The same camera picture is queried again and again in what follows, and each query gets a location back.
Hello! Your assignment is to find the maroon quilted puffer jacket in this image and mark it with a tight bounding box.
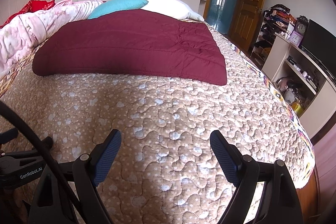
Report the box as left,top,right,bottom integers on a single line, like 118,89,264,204
33,9,227,86

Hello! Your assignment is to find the cluttered clothes shelf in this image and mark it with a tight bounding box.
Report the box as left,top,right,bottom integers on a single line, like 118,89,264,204
249,4,297,69

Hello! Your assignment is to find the patterned quilted bedspread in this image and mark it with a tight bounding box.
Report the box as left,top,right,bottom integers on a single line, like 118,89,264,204
1,31,315,223

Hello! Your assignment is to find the pink floral duvet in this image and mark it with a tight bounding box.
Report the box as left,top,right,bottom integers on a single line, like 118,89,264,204
1,0,103,78

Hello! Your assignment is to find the white tv cabinet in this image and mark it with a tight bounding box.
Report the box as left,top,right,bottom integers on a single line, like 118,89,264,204
262,34,335,138

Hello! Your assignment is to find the red cloth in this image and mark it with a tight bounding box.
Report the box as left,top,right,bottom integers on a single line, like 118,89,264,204
0,0,56,28

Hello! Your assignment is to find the teal pillow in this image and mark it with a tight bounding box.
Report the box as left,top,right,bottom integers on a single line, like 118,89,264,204
88,0,148,19

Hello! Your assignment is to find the black television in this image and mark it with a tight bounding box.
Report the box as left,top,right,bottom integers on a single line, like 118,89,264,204
299,19,336,77

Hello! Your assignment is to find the purple small clock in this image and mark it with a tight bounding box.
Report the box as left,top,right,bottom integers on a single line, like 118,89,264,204
288,31,303,47

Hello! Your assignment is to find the white pillow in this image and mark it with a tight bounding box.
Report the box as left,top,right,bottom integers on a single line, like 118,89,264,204
141,0,205,22

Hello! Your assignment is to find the wooden door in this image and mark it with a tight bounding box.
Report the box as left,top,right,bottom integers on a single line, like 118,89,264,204
228,0,265,51

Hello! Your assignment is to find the black cable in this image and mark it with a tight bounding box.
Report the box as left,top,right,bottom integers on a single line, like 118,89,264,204
0,100,79,212

